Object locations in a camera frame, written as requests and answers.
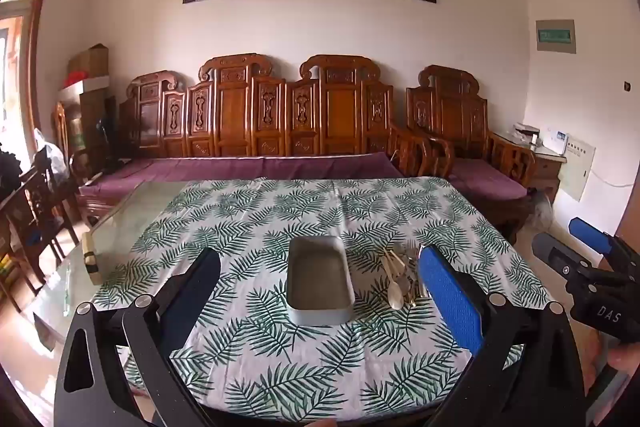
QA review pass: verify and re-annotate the steel spoon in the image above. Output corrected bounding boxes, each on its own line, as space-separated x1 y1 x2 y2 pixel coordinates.
382 254 407 310
400 246 421 288

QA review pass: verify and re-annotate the person's right hand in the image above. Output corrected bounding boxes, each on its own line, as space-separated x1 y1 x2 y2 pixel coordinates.
584 336 640 400

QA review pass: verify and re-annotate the leaf-print tablecloth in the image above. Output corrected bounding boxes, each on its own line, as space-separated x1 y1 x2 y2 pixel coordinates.
92 176 553 425

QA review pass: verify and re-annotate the cardboard box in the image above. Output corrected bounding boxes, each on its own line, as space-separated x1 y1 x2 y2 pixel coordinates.
67 44 110 80

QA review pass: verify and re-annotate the purple armchair cushion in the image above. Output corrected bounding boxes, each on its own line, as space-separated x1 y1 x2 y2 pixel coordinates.
447 158 528 201

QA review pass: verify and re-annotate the carved wooden armchair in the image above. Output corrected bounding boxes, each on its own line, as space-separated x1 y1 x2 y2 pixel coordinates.
405 65 537 208

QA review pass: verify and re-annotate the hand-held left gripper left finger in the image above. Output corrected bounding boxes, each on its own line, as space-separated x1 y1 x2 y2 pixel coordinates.
54 248 221 427

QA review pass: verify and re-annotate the wooden door frame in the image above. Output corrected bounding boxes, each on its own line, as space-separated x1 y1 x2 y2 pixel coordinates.
20 0 57 148

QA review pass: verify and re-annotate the grey wall box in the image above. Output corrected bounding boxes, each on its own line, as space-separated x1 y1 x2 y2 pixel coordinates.
535 19 577 54

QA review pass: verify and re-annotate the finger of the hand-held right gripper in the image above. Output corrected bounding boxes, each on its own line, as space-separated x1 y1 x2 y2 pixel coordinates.
531 232 596 280
569 217 621 258

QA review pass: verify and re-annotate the dark wooden chair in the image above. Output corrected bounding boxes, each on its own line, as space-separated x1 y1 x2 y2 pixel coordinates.
17 152 81 260
0 202 43 314

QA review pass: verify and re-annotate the carved wooden sofa bench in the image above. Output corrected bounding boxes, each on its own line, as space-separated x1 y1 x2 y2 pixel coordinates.
120 53 436 180

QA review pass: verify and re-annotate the dark wooden cabinet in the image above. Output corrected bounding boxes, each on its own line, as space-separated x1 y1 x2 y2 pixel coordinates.
77 88 121 170

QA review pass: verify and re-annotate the tan table corner guard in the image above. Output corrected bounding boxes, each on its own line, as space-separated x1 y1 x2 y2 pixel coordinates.
82 229 104 286

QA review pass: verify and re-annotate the white plastic bag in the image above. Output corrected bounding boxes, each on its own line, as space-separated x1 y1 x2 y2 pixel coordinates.
32 129 69 182

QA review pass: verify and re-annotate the grey rectangular metal tray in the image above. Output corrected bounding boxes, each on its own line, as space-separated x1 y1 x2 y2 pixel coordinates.
286 235 356 324

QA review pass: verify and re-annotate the purple sofa cushion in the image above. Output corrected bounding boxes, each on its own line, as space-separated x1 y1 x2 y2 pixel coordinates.
80 153 406 208

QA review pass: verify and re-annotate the wooden side table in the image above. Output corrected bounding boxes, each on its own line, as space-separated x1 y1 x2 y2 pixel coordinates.
492 129 568 204

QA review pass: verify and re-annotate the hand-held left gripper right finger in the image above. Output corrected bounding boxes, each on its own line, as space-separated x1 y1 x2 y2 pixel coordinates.
417 244 586 427

